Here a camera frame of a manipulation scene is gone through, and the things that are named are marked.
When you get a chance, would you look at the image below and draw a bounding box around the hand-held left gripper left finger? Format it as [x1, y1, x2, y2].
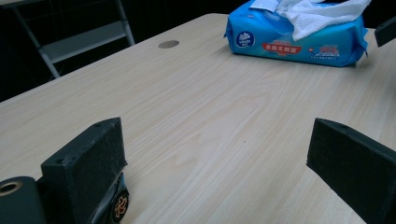
[40, 117, 129, 224]

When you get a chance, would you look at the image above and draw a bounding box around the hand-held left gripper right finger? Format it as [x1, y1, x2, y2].
[306, 118, 396, 224]

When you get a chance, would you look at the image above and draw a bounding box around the blue black toy car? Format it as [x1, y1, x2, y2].
[90, 172, 130, 224]

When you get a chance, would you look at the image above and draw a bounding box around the white wet wipe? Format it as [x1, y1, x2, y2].
[248, 0, 372, 42]

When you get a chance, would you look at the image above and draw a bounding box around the blue wet wipes pack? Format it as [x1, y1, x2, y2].
[223, 0, 370, 68]

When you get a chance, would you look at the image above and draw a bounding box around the white metal stand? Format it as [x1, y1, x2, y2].
[12, 0, 136, 79]

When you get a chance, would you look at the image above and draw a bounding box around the round grey table grommet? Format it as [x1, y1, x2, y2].
[158, 39, 180, 49]

